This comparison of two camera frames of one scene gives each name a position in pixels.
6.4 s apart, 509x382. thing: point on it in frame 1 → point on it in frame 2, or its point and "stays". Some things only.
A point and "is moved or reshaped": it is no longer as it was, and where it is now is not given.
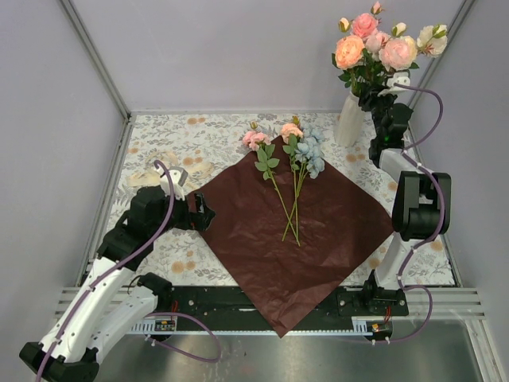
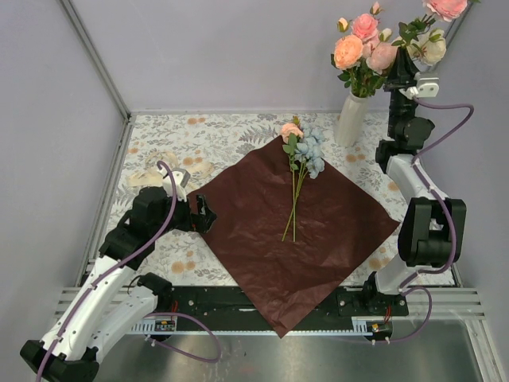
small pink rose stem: (257, 138) → (446, 10)
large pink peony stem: (399, 53) is moved or reshaped
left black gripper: (192, 220) stays
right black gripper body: (375, 104) → (394, 87)
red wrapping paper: (289, 239) stays
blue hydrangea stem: (308, 154) stays
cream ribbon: (195, 173) stays
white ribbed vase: (349, 122) stays
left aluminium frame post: (98, 60) stays
